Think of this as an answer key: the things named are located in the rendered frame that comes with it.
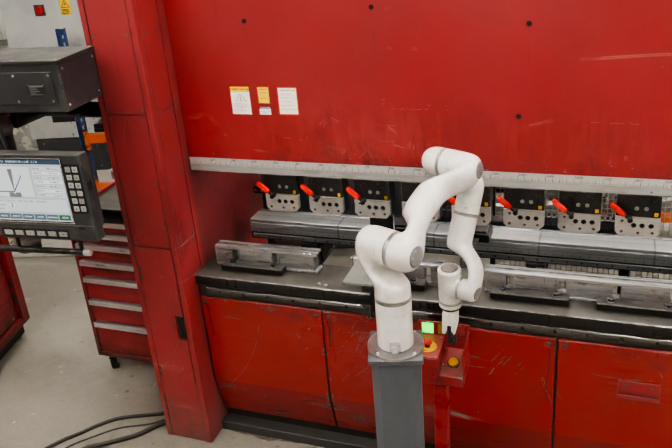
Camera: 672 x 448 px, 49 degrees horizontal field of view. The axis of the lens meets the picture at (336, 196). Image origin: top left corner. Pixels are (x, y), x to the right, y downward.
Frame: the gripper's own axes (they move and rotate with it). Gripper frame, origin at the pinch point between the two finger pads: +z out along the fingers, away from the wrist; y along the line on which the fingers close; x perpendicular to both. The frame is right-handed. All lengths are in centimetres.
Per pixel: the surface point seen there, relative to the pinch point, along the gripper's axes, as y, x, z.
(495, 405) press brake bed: -15.0, 14.0, 44.7
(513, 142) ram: -35, 19, -65
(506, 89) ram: -37, 16, -85
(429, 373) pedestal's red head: 6.4, -7.9, 12.7
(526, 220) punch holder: -32, 24, -35
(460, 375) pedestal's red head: 4.8, 3.6, 13.2
